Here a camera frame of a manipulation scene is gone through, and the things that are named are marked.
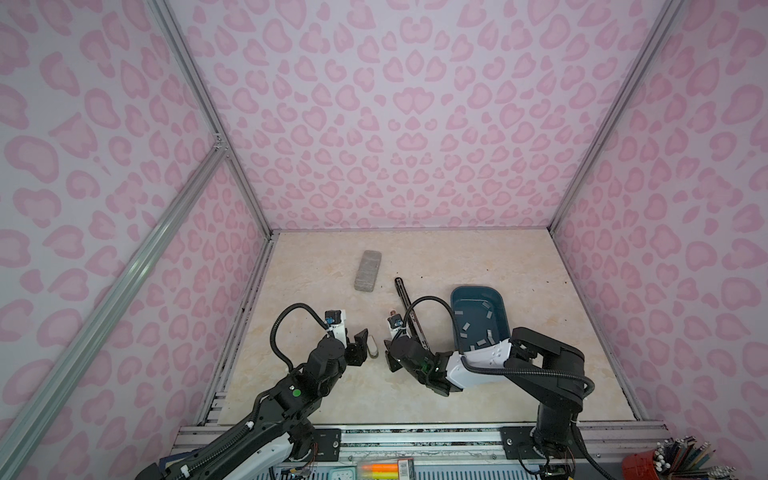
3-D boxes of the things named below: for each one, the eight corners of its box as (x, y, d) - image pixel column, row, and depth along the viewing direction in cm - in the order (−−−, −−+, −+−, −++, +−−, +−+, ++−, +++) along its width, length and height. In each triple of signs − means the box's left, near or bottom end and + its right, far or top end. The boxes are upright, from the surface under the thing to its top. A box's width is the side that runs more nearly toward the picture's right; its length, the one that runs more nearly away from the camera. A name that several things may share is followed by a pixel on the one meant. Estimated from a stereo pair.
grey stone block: (353, 290, 105) (352, 285, 102) (364, 255, 115) (363, 249, 113) (373, 293, 104) (373, 288, 101) (382, 257, 114) (381, 251, 112)
